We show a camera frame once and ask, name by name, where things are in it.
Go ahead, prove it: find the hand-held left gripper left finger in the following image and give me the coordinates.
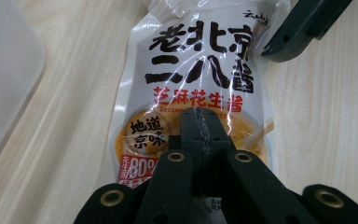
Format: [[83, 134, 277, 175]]
[[167, 106, 207, 198]]

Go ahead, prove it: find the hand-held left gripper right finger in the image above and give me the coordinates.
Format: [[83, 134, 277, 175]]
[[200, 107, 236, 198]]

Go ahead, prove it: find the white sauce pouch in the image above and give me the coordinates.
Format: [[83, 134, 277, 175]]
[[106, 0, 293, 189]]

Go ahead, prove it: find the clear plastic container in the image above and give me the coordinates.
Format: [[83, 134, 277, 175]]
[[0, 0, 47, 185]]

